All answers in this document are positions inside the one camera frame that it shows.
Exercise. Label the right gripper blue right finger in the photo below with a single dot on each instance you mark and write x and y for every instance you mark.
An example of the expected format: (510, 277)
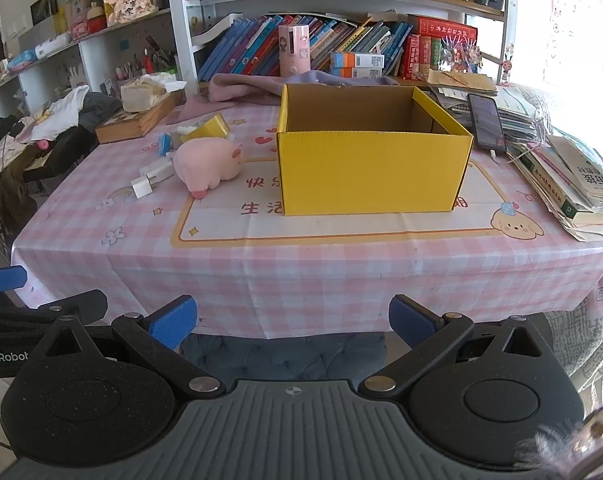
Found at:
(432, 339)

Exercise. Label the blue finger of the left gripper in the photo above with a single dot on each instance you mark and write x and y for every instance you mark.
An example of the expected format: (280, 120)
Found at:
(88, 307)
(12, 277)

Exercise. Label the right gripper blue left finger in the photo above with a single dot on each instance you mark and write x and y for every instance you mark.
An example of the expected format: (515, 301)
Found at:
(153, 342)

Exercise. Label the white charger plug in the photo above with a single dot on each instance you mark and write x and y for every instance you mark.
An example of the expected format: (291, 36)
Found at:
(159, 171)

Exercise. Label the pink pig plush toy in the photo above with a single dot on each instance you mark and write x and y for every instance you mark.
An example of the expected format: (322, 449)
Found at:
(202, 164)

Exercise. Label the blue packet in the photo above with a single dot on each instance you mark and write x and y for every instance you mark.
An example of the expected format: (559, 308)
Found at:
(164, 144)

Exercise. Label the yellow tape roll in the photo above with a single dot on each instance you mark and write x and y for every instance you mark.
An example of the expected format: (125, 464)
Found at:
(213, 127)

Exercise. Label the pile of clothes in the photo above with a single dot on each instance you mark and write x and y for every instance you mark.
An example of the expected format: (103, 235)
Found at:
(47, 146)

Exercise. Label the pink checked tablecloth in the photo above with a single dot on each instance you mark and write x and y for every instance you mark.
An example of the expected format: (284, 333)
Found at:
(256, 273)

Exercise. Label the wooden chess board box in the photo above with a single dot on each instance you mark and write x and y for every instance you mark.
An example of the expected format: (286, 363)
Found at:
(129, 126)

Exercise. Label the yellow cardboard box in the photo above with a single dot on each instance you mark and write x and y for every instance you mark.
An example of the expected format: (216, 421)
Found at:
(368, 150)

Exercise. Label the stack of papers and books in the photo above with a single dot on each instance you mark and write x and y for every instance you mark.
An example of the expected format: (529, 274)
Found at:
(568, 180)

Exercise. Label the cream tissue pack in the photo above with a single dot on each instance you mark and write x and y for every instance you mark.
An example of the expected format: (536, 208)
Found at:
(145, 92)

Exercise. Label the black smartphone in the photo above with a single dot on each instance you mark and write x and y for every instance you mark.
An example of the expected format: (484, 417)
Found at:
(486, 123)

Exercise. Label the brown notebook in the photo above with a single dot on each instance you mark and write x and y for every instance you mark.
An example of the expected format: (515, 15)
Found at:
(477, 83)

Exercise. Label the pink purple cloth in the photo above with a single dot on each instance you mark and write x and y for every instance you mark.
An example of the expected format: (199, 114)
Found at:
(267, 90)

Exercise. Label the orange white medicine boxes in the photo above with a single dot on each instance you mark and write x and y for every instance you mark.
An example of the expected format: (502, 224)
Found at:
(357, 65)

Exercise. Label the red dictionary books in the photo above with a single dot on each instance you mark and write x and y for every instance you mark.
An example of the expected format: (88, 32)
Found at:
(424, 45)

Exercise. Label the row of blue books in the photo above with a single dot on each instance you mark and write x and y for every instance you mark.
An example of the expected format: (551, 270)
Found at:
(248, 47)

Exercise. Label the pink cylindrical holder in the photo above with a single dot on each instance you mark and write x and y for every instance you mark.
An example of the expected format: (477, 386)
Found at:
(294, 50)

